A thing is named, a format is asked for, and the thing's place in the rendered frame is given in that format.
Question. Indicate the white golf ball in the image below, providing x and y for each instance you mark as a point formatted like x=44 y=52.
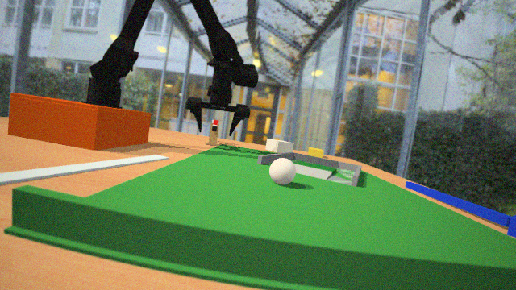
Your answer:
x=282 y=171

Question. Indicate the white flat bar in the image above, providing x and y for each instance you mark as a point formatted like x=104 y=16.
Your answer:
x=39 y=173

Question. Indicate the white rectangular block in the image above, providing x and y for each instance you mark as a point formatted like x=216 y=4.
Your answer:
x=279 y=146

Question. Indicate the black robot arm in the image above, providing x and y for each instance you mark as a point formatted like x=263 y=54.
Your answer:
x=104 y=86

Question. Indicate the blue long bar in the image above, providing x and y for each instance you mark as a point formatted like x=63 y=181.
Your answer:
x=479 y=210

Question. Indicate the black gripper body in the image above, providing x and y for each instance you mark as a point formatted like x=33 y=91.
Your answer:
x=220 y=95

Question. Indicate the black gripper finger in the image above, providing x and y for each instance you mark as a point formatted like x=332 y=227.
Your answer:
x=235 y=122
x=198 y=116

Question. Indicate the yellow rectangular block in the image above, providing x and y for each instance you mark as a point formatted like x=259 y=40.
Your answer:
x=315 y=152

